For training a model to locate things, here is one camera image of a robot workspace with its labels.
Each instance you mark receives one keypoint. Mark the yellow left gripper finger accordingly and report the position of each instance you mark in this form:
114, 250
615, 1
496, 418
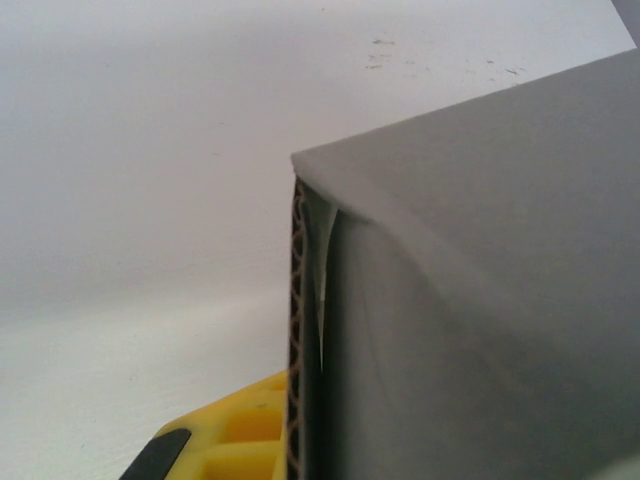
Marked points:
240, 425

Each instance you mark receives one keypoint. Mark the grey cardboard paper box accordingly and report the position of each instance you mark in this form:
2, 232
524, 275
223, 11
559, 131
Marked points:
475, 250

